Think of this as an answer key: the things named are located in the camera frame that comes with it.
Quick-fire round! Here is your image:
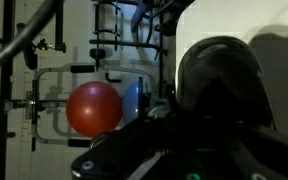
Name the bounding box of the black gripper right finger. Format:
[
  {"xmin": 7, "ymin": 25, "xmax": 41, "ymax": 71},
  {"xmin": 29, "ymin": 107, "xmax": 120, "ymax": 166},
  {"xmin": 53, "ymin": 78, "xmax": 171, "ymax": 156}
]
[{"xmin": 240, "ymin": 124, "xmax": 288, "ymax": 180}]

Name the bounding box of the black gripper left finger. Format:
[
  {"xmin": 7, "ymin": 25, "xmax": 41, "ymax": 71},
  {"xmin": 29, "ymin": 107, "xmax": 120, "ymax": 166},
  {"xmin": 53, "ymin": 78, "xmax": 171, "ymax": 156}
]
[{"xmin": 71, "ymin": 116, "xmax": 176, "ymax": 180}]

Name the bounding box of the blue soled grey sneaker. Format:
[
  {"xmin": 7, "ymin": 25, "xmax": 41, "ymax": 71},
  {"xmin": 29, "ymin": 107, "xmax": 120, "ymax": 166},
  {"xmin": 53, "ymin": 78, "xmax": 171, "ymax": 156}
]
[{"xmin": 175, "ymin": 35, "xmax": 279, "ymax": 132}]

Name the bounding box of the red exercise ball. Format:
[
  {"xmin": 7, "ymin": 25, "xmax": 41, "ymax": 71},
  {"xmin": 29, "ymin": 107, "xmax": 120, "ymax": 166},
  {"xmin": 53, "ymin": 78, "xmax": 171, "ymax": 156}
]
[{"xmin": 65, "ymin": 81, "xmax": 124, "ymax": 138}]

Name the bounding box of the blue exercise ball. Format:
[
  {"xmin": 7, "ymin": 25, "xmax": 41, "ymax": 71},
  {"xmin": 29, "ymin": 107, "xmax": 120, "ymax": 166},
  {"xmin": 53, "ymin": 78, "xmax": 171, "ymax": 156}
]
[{"xmin": 121, "ymin": 81, "xmax": 142, "ymax": 125}]

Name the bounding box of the grey tube ball rack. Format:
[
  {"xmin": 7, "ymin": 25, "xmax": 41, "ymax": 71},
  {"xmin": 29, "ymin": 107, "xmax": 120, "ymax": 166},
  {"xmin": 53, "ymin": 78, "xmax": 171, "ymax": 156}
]
[{"xmin": 31, "ymin": 63, "xmax": 156, "ymax": 148}]

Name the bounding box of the black gym equipment rack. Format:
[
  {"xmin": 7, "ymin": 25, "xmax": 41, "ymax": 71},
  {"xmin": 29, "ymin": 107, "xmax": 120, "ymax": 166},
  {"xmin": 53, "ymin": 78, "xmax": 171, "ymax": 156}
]
[{"xmin": 89, "ymin": 0, "xmax": 196, "ymax": 98}]

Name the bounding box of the black vertical pole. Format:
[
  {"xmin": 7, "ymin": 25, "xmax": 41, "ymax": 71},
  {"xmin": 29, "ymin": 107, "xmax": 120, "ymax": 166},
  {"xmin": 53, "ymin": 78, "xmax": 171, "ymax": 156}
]
[{"xmin": 0, "ymin": 0, "xmax": 16, "ymax": 180}]

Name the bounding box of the black corrugated cable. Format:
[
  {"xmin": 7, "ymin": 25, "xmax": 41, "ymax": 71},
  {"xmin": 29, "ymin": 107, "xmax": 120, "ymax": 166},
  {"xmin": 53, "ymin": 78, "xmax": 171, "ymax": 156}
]
[{"xmin": 0, "ymin": 0, "xmax": 59, "ymax": 75}]

